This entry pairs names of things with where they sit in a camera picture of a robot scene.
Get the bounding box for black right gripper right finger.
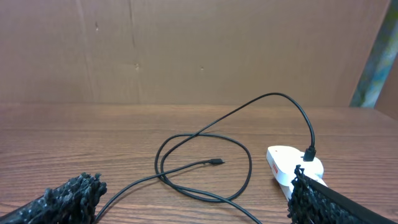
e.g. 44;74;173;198
287;165;397;224

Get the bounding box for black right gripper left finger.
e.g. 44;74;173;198
1;172;107;224

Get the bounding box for black USB charging cable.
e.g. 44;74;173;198
95;91;317;224

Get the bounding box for white power strip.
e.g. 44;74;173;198
266;145;328;200

